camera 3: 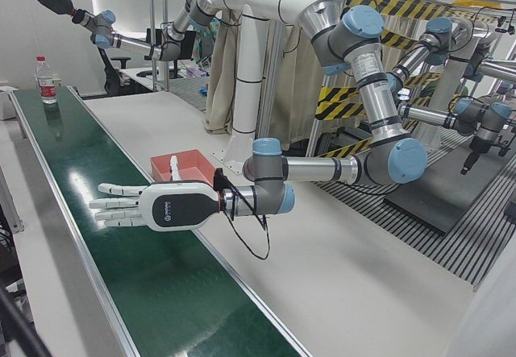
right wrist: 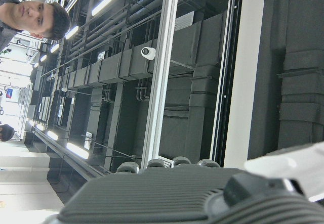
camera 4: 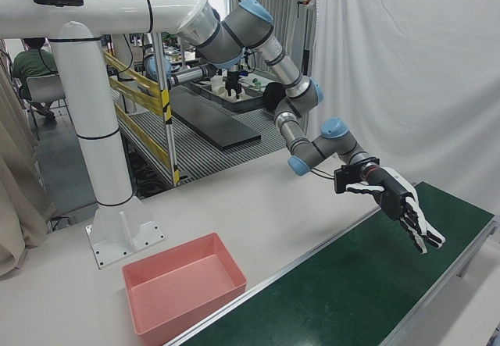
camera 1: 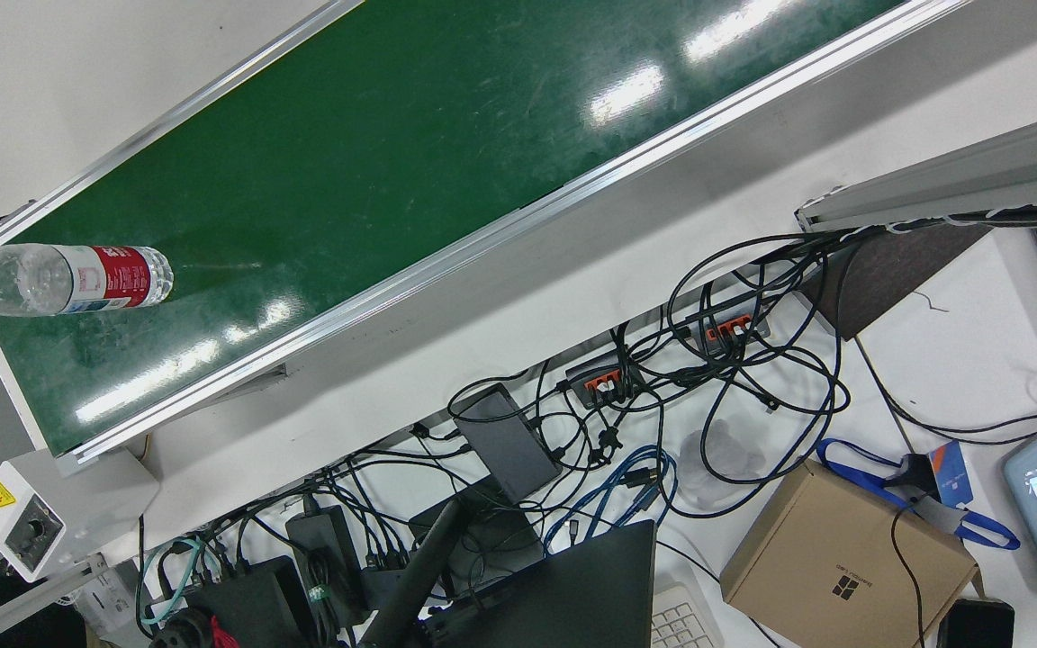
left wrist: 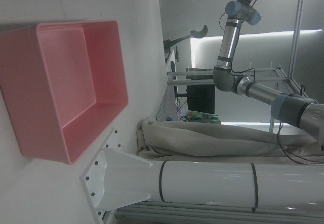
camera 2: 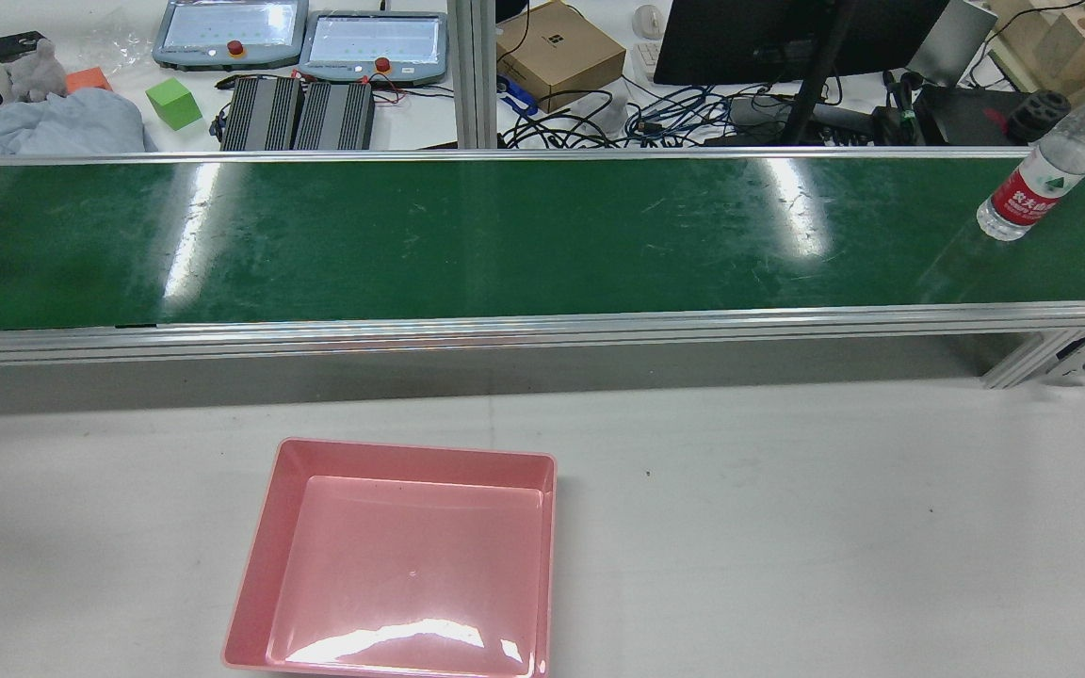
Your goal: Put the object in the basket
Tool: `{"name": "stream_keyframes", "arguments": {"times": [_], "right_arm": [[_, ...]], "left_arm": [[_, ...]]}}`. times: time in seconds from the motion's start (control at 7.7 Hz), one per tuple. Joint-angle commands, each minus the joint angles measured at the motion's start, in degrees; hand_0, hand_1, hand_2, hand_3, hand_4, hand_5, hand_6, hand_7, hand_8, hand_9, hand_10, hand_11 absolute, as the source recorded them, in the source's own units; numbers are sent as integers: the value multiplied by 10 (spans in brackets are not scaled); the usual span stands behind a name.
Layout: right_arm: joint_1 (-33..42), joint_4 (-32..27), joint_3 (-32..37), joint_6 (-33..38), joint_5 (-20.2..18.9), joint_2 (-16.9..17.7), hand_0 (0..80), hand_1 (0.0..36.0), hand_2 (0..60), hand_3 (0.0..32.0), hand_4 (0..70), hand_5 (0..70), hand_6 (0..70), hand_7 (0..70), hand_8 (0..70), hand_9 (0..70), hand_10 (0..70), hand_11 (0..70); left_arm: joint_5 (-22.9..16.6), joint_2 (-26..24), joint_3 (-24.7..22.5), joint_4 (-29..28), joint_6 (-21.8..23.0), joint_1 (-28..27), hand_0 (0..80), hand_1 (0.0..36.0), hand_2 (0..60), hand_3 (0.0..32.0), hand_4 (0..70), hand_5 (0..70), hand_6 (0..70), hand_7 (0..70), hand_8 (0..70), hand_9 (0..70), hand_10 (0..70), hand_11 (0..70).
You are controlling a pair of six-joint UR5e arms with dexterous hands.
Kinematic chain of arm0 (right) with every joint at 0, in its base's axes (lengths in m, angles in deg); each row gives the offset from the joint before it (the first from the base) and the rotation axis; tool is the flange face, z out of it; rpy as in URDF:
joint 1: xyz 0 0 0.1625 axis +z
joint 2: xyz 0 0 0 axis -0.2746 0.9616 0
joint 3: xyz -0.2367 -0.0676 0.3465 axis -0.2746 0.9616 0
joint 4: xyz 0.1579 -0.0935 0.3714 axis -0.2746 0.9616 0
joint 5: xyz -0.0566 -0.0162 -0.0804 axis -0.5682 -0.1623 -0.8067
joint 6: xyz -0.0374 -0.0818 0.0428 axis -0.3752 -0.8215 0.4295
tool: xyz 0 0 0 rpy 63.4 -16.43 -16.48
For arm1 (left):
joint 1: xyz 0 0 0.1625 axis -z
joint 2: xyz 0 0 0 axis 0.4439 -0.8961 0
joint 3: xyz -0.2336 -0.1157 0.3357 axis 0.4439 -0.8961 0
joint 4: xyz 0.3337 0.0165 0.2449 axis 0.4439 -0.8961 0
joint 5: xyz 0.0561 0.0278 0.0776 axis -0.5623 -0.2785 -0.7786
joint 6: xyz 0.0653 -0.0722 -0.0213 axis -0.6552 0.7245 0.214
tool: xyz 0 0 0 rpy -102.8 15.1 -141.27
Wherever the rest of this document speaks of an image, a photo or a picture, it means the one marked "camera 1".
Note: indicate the black power brick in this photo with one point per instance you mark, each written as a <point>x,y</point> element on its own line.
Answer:
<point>325,540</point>

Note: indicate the small black device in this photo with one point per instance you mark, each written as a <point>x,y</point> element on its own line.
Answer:
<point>978,625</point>

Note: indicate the black equipment box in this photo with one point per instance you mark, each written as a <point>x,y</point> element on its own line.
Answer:
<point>257,603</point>

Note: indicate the black round knob device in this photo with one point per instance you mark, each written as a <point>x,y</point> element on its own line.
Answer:
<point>181,634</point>

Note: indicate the aluminium profile bar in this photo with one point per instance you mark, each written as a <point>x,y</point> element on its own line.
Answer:
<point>23,598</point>

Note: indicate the green conveyor belt aluminium frame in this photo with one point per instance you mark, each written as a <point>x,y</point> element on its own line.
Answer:
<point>392,162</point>

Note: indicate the black monitor pole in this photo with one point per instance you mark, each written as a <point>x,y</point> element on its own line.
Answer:
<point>419,567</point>

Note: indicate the small orange blue box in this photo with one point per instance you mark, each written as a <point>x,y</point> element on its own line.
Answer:
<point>952,472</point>

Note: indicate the white keyboard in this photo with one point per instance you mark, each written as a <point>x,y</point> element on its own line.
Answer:
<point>680,625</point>

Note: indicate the clear plastic bag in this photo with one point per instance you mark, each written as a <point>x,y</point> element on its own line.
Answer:
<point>725,459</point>

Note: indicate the clear water bottle red label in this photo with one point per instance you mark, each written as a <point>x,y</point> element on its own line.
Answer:
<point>59,279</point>

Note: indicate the aluminium profile post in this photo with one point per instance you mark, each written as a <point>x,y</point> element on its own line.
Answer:
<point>978,175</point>

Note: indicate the white control box warning sticker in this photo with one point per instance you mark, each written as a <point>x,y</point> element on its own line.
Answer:
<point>77,504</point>

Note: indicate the brown cardboard box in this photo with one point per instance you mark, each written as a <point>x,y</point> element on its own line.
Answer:
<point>843,558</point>

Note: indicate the black computer monitor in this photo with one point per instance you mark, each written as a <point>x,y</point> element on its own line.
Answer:
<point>572,594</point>

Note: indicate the black power strip orange switches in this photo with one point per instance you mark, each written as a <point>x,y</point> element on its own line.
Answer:
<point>739,331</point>
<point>599,369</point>

